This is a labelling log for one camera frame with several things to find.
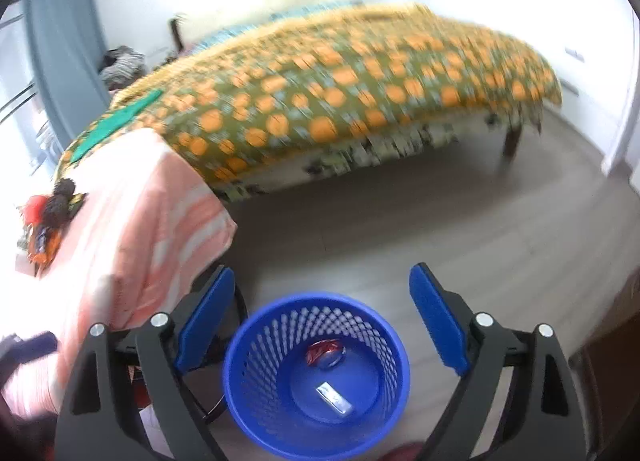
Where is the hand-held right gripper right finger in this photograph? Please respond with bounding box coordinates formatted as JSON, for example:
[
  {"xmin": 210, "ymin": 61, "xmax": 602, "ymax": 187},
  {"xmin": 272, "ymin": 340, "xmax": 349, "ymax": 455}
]
[{"xmin": 409, "ymin": 263, "xmax": 587, "ymax": 461}]

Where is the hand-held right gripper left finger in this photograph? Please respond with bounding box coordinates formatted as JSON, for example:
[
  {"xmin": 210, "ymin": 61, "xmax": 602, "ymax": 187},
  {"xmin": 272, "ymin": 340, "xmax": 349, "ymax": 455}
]
[{"xmin": 54, "ymin": 266, "xmax": 237, "ymax": 461}]

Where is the blue plastic mesh basket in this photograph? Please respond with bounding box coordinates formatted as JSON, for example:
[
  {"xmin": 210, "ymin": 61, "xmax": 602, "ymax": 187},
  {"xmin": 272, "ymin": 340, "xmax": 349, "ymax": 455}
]
[{"xmin": 222, "ymin": 292, "xmax": 411, "ymax": 461}]

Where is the red crumpled wrapper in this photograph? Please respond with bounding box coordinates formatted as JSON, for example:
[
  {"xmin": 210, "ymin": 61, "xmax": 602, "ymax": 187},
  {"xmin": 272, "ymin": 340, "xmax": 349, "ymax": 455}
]
[{"xmin": 306, "ymin": 339, "xmax": 347, "ymax": 369}]

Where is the pink white striped cloth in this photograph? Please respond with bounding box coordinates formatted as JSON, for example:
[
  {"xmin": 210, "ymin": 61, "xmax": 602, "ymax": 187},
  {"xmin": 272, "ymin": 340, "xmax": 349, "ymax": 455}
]
[{"xmin": 0, "ymin": 128, "xmax": 238, "ymax": 417}]

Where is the white silver packet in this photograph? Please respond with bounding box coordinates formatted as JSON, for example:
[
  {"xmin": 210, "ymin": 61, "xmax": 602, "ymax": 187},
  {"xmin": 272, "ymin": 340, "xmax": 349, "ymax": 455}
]
[{"xmin": 316, "ymin": 382, "xmax": 353, "ymax": 414}]

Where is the brown wooden furniture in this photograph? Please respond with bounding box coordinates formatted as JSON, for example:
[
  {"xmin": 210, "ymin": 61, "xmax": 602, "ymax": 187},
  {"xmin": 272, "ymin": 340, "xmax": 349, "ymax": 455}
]
[{"xmin": 570, "ymin": 281, "xmax": 640, "ymax": 442}]

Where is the black white floral bed sheet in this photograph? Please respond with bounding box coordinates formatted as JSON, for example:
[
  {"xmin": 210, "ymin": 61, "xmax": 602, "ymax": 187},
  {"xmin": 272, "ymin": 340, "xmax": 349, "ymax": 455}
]
[{"xmin": 215, "ymin": 111, "xmax": 546, "ymax": 204}]

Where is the red snack packet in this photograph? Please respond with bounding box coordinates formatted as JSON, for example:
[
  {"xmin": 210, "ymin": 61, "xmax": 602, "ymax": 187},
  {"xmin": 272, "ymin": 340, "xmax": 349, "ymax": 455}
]
[{"xmin": 24, "ymin": 195, "xmax": 49, "ymax": 222}]

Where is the green folded cloth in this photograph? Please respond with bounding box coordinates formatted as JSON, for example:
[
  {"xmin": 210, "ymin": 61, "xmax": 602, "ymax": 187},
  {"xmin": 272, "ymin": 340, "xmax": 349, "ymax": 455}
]
[{"xmin": 70, "ymin": 89, "xmax": 163, "ymax": 164}]

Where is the green orange patterned blanket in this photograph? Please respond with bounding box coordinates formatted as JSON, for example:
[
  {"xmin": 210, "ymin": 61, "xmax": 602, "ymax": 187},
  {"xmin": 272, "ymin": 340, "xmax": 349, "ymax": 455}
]
[{"xmin": 52, "ymin": 3, "xmax": 563, "ymax": 204}]

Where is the pile of clothes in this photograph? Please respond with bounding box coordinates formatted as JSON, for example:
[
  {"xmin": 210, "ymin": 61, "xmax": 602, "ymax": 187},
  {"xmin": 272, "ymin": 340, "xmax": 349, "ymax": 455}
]
[{"xmin": 97, "ymin": 46, "xmax": 148, "ymax": 89}]

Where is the grey blue curtain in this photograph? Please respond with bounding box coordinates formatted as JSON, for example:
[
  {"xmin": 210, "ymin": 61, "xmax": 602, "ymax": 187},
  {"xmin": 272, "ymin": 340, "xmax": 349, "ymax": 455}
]
[{"xmin": 22, "ymin": 0, "xmax": 113, "ymax": 142}]

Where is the dark rope bundle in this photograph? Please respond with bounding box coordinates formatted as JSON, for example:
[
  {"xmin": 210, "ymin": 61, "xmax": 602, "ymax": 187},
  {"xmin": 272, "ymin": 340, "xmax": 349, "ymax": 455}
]
[{"xmin": 42, "ymin": 178, "xmax": 76, "ymax": 232}]

